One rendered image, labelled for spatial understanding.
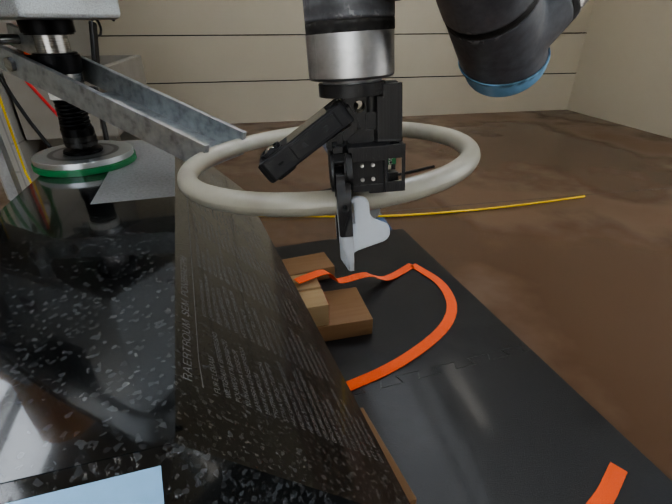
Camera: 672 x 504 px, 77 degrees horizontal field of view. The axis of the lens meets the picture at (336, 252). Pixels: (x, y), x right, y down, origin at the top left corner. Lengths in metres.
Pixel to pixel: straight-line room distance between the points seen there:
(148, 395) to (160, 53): 5.34
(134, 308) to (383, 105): 0.37
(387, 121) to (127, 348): 0.36
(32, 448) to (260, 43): 5.33
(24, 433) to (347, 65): 0.43
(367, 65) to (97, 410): 0.40
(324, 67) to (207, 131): 0.53
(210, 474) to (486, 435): 1.18
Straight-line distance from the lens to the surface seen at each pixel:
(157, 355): 0.48
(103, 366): 0.49
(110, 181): 1.02
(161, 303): 0.55
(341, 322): 1.69
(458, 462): 1.42
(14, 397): 0.50
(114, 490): 0.41
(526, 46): 0.49
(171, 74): 5.67
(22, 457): 0.44
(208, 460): 0.41
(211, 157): 0.81
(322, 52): 0.44
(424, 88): 6.10
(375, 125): 0.48
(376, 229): 0.49
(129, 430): 0.42
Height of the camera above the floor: 1.15
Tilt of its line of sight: 29 degrees down
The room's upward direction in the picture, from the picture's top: straight up
